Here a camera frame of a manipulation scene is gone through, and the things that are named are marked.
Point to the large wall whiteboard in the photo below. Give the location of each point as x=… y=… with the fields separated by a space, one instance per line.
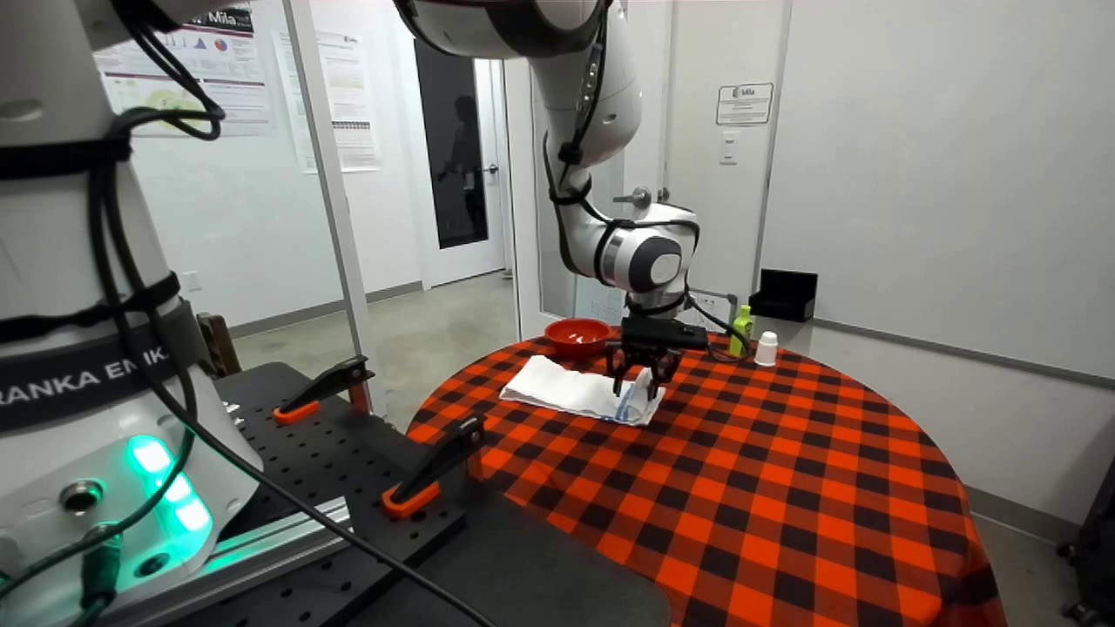
x=953 y=176

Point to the green bottle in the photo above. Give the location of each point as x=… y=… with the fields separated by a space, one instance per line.
x=739 y=337

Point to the black orange clamp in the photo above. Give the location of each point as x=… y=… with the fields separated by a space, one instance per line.
x=325 y=387
x=432 y=472

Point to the white door with window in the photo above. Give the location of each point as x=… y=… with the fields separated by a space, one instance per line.
x=655 y=117

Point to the slanted metal pole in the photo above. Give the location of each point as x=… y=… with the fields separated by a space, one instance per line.
x=335 y=222

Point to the black suitcase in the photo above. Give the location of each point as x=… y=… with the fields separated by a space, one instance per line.
x=1100 y=560

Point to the red black plaid tablecloth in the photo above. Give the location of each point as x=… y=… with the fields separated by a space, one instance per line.
x=753 y=525

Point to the black perforated robot table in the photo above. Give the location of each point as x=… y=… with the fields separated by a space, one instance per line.
x=343 y=461

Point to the black wall box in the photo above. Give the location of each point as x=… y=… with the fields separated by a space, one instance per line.
x=784 y=299

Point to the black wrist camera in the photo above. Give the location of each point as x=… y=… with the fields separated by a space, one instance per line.
x=690 y=337

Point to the white door sign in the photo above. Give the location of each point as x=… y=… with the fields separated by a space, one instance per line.
x=743 y=105

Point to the white paper notice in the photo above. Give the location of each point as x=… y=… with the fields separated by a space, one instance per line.
x=350 y=105

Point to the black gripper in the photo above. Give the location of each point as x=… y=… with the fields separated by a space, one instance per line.
x=650 y=350

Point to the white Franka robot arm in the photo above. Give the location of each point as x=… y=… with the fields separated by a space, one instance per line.
x=55 y=230

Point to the white towel with blue stripes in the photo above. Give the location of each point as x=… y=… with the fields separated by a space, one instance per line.
x=563 y=387

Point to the small white bottle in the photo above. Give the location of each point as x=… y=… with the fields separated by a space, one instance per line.
x=767 y=350

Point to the colourful wall poster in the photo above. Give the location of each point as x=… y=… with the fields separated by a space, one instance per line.
x=220 y=71

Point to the red bowl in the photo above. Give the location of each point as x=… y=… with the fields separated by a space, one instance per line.
x=577 y=341

